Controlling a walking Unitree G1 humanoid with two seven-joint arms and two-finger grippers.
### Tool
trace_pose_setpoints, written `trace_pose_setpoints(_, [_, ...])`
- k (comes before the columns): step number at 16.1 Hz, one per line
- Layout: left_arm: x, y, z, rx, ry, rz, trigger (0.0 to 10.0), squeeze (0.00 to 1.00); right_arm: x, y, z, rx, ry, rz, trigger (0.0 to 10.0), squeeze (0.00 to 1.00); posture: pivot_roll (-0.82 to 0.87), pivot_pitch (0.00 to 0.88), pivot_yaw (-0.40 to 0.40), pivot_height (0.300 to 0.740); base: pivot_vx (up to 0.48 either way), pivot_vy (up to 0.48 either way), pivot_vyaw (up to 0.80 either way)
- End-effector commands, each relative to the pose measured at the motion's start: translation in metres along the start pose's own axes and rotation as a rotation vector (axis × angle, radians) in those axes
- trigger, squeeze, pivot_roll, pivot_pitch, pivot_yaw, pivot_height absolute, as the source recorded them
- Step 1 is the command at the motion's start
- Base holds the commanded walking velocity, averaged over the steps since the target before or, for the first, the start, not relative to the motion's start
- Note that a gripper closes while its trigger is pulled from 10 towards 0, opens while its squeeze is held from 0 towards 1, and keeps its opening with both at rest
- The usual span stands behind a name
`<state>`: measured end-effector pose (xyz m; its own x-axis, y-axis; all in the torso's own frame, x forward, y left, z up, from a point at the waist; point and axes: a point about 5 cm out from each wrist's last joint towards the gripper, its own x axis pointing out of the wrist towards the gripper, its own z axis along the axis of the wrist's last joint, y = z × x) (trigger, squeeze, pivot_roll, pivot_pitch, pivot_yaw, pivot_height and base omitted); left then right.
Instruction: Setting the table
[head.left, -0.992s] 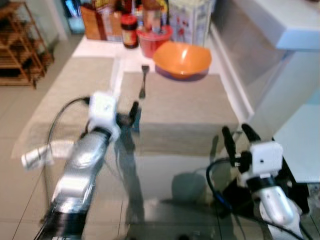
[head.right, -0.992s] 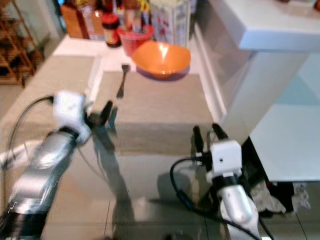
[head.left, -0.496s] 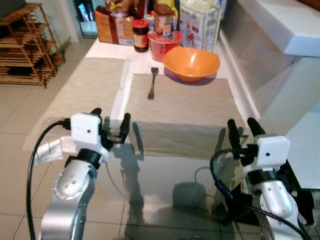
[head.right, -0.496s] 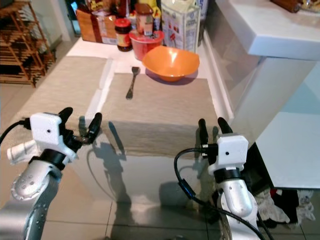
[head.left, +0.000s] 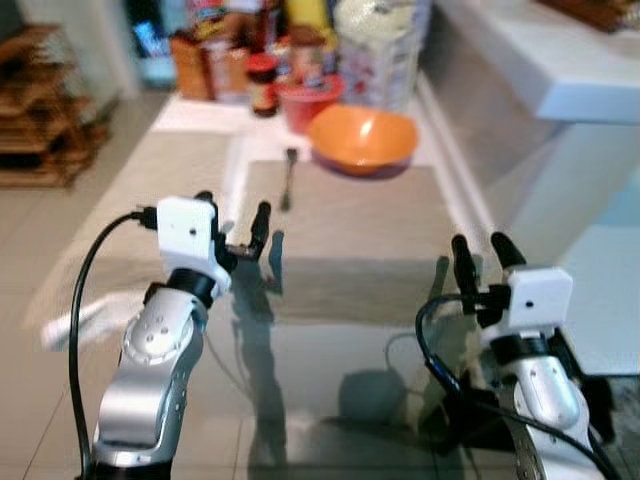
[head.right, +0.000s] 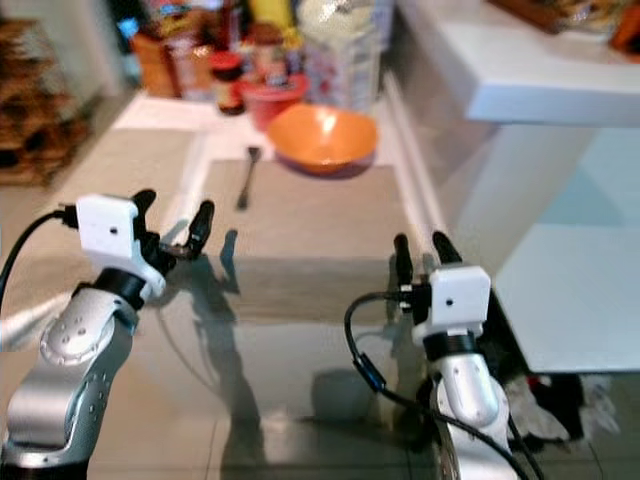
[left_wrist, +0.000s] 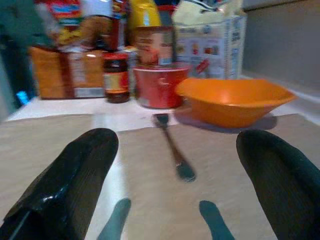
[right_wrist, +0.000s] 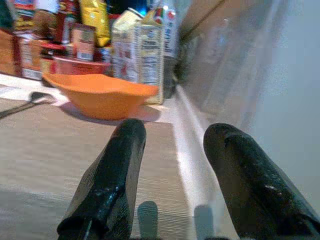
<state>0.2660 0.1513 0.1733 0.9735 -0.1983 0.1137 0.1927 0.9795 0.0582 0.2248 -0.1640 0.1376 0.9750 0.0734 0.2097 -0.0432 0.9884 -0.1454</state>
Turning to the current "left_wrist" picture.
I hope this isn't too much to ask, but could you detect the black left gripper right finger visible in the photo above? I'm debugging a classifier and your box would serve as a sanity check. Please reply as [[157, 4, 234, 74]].
[[236, 129, 320, 240]]

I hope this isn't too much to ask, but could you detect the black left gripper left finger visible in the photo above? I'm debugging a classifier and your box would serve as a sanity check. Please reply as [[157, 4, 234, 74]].
[[0, 127, 120, 240]]

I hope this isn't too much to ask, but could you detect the silver metal fork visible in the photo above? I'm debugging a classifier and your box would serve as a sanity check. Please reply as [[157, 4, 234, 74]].
[[152, 113, 197, 183]]

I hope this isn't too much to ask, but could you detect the orange bowl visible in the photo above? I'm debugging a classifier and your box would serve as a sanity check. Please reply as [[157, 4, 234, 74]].
[[174, 77, 298, 129]]

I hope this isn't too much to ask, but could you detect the red-lidded sauce jar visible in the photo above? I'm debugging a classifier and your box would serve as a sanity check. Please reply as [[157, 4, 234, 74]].
[[102, 52, 131, 104]]

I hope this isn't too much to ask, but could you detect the red instant noodle cup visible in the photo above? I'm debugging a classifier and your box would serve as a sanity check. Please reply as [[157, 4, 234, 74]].
[[132, 63, 192, 110]]

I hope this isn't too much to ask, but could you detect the red instant noodle pack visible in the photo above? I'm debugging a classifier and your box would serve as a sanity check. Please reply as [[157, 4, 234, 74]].
[[34, 0, 126, 53]]

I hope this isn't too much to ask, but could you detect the brown-lidded canister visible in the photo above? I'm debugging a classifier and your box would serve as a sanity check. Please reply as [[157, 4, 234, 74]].
[[133, 25, 176, 67]]

